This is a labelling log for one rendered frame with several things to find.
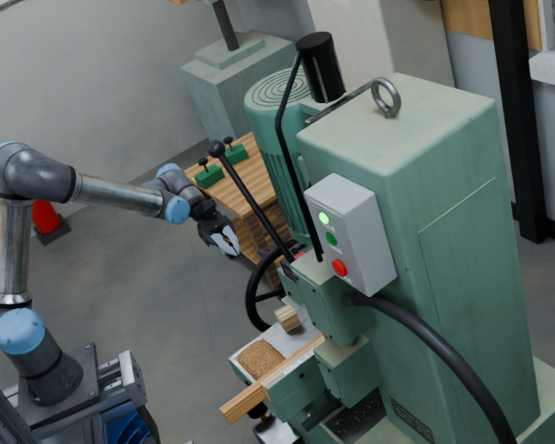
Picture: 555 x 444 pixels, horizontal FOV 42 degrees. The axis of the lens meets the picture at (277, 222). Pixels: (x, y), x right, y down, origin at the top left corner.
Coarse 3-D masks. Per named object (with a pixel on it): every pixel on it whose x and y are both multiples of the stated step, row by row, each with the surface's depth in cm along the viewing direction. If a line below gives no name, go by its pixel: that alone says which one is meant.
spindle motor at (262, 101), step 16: (272, 80) 135; (304, 80) 131; (256, 96) 131; (272, 96) 129; (304, 96) 125; (256, 112) 127; (272, 112) 125; (288, 112) 124; (256, 128) 129; (272, 128) 127; (288, 128) 126; (304, 128) 126; (272, 144) 129; (288, 144) 128; (272, 160) 132; (272, 176) 138; (288, 176) 133; (288, 192) 135; (288, 208) 139; (288, 224) 144; (304, 224) 140; (304, 240) 142
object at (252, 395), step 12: (300, 348) 157; (288, 360) 155; (252, 384) 153; (240, 396) 151; (252, 396) 152; (264, 396) 154; (228, 408) 150; (240, 408) 151; (252, 408) 153; (228, 420) 150
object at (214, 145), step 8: (216, 144) 136; (224, 144) 137; (208, 152) 137; (216, 152) 136; (224, 152) 137; (224, 160) 137; (232, 168) 137; (232, 176) 137; (240, 184) 137; (248, 192) 137; (248, 200) 137; (256, 208) 136; (264, 216) 137; (264, 224) 137; (272, 232) 136; (280, 240) 136; (280, 248) 136; (288, 256) 136; (352, 344) 133
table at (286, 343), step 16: (304, 304) 175; (304, 320) 170; (272, 336) 169; (288, 336) 167; (304, 336) 166; (288, 352) 163; (240, 368) 164; (304, 384) 154; (320, 384) 157; (288, 400) 153; (304, 400) 156; (288, 416) 155
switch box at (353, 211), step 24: (312, 192) 105; (336, 192) 103; (360, 192) 101; (312, 216) 107; (336, 216) 100; (360, 216) 100; (360, 240) 102; (384, 240) 104; (360, 264) 103; (384, 264) 106; (360, 288) 107
